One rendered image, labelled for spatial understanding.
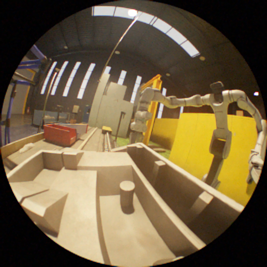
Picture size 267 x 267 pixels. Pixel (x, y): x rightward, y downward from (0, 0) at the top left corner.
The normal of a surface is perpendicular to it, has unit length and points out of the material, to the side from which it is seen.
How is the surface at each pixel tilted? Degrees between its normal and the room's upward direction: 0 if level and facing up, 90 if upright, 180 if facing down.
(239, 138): 90
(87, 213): 10
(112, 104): 90
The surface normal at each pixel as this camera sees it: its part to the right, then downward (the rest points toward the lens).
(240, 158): -0.92, -0.19
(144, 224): 0.07, -0.99
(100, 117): 0.32, 0.17
